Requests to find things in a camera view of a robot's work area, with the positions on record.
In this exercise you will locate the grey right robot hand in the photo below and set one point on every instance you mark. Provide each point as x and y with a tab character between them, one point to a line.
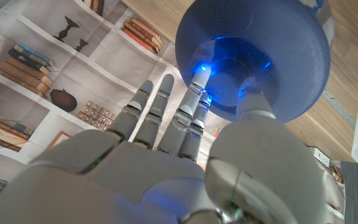
166	174

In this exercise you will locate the dark blue pitcher lid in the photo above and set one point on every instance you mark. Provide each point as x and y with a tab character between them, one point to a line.
291	46

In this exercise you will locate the printed bookshelf backdrop cloth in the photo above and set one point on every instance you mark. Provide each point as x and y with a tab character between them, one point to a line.
104	56

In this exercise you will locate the white wall power outlet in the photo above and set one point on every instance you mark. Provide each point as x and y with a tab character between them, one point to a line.
320	157

